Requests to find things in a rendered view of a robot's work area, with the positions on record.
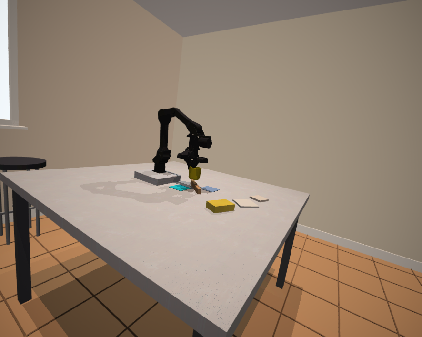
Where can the yellow rectangular block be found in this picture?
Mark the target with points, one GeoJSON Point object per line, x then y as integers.
{"type": "Point", "coordinates": [222, 205]}

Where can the beige flat square tile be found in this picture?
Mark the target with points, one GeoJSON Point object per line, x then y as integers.
{"type": "Point", "coordinates": [245, 203]}
{"type": "Point", "coordinates": [259, 198]}

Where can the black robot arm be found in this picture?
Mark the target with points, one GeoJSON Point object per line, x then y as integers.
{"type": "Point", "coordinates": [195, 129]}

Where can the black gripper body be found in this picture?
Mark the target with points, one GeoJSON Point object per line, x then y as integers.
{"type": "Point", "coordinates": [196, 157]}

